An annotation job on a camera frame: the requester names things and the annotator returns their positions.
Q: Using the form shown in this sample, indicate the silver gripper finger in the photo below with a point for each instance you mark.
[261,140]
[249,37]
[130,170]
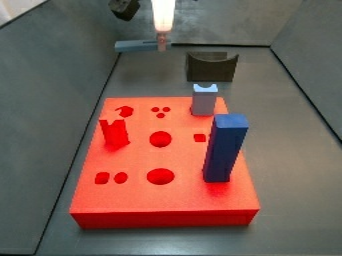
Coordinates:
[163,10]

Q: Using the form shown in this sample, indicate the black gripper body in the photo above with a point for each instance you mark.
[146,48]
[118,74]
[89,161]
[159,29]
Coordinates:
[124,8]

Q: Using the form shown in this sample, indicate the light blue slotted block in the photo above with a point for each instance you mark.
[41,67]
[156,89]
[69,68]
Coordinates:
[140,45]

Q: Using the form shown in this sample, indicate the dark blue square bar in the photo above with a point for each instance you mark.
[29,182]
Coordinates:
[227,134]

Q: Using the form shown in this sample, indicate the red peg board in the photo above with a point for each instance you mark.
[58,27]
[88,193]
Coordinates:
[146,184]

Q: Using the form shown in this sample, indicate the grey notched peg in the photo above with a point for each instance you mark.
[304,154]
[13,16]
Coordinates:
[203,100]

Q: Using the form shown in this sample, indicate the red star-shaped peg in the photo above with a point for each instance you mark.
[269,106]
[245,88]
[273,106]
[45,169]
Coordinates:
[114,133]

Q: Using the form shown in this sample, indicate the black curved holder bracket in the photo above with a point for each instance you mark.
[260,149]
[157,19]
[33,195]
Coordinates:
[209,66]

